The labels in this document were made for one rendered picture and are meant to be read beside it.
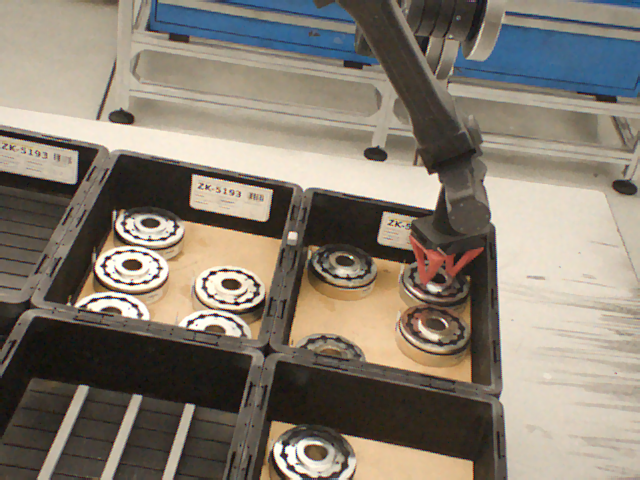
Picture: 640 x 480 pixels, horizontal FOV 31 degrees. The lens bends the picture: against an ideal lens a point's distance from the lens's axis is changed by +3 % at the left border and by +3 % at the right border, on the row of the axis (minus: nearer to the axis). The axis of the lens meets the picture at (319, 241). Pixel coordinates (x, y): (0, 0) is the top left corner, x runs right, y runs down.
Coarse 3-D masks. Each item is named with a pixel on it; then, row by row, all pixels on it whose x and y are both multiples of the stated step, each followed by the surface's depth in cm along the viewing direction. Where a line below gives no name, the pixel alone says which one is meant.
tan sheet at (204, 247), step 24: (192, 240) 173; (216, 240) 174; (240, 240) 175; (264, 240) 176; (168, 264) 167; (192, 264) 168; (216, 264) 169; (240, 264) 170; (264, 264) 171; (168, 288) 163; (168, 312) 158; (192, 312) 159
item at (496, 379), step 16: (304, 192) 171; (320, 192) 172; (336, 192) 172; (304, 208) 167; (400, 208) 172; (416, 208) 172; (304, 224) 164; (496, 256) 165; (288, 272) 154; (496, 272) 161; (288, 288) 151; (496, 288) 158; (288, 304) 148; (496, 304) 155; (496, 320) 152; (272, 336) 142; (496, 336) 149; (272, 352) 141; (288, 352) 140; (304, 352) 141; (320, 352) 141; (496, 352) 147; (368, 368) 140; (384, 368) 141; (400, 368) 141; (496, 368) 144; (448, 384) 140; (464, 384) 141; (496, 384) 142
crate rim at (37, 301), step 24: (192, 168) 172; (216, 168) 172; (96, 192) 162; (288, 216) 165; (72, 240) 152; (48, 288) 143; (72, 312) 140; (96, 312) 141; (264, 312) 146; (216, 336) 141; (264, 336) 142
